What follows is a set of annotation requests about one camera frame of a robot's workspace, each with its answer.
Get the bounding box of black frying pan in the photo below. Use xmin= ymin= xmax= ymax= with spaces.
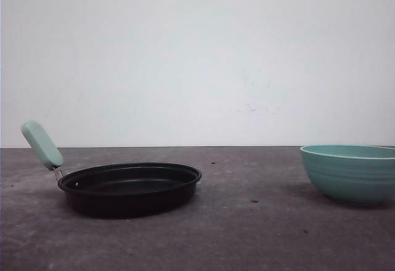
xmin=20 ymin=120 xmax=202 ymax=218

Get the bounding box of teal ribbed bowl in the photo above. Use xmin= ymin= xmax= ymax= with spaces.
xmin=300 ymin=144 xmax=394 ymax=206

